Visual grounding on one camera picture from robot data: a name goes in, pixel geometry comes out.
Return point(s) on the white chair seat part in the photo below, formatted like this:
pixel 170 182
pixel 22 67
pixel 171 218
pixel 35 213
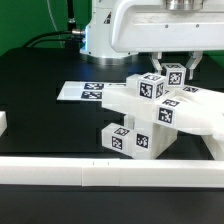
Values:
pixel 148 140

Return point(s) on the white chair backrest frame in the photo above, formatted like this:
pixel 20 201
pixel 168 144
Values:
pixel 188 109

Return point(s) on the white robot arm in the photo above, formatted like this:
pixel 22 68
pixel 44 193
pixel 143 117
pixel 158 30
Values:
pixel 97 46

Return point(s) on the white front rail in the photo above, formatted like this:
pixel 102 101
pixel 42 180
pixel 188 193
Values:
pixel 111 172

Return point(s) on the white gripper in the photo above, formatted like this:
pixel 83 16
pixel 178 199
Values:
pixel 165 26

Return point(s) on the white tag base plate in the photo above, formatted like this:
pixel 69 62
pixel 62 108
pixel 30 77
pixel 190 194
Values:
pixel 84 91

